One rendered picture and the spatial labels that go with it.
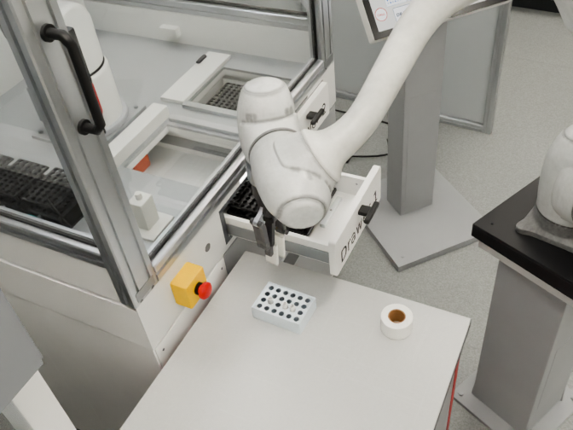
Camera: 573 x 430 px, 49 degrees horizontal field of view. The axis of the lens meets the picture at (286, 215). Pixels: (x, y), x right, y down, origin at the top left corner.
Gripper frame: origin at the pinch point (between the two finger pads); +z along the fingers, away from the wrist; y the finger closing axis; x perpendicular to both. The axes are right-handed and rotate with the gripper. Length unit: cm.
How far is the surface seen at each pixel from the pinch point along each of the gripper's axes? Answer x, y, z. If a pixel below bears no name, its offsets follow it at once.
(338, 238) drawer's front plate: -10.0, 10.1, 0.9
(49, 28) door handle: 20, -24, -58
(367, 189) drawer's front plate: -8.4, 28.1, 1.4
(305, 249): -2.2, 9.2, 7.9
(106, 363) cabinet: 34, -28, 33
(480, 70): 8, 186, 60
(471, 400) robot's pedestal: -45, 42, 90
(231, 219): 17.5, 7.6, 6.4
